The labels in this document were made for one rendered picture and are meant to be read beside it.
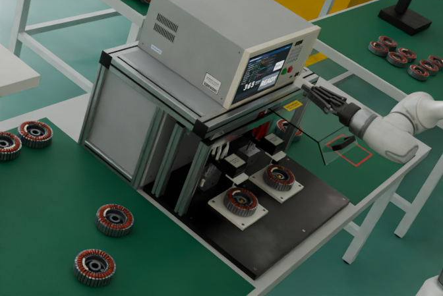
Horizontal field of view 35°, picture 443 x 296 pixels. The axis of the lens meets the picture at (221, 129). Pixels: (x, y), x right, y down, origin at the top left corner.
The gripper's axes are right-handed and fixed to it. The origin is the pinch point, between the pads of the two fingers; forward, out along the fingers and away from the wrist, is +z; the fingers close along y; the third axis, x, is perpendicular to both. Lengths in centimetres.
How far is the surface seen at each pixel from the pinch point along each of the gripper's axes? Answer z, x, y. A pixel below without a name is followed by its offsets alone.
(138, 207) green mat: 16, -43, -48
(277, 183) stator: -6.6, -37.3, -0.8
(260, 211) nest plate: -10.7, -39.9, -16.1
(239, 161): 1.9, -26.0, -19.6
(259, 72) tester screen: 8.3, 4.1, -17.6
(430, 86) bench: -4, -43, 164
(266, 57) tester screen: 8.2, 9.5, -16.9
